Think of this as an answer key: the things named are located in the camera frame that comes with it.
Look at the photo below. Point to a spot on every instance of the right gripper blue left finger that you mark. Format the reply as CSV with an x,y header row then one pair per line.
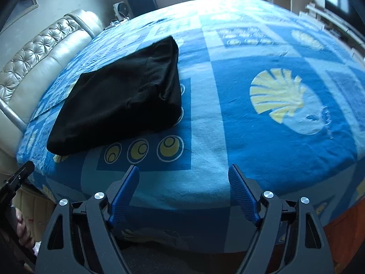
x,y
121,199

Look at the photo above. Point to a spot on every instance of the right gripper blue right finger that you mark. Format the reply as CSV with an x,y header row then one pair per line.
x,y
247,193

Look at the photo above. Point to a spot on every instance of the black pants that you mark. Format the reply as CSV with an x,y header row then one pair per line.
x,y
136,95

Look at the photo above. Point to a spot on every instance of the person's left hand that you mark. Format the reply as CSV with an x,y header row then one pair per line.
x,y
24,235

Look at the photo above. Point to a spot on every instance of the blue patterned bed sheet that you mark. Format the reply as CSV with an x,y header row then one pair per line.
x,y
262,88

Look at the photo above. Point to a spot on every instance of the beige tufted headboard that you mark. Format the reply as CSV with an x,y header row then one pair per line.
x,y
29,73

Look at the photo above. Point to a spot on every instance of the white fan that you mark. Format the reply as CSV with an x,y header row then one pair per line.
x,y
122,12

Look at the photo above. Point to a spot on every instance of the white tv shelf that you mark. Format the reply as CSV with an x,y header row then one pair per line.
x,y
343,31

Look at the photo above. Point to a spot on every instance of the black flat television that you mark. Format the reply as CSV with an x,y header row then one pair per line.
x,y
345,10

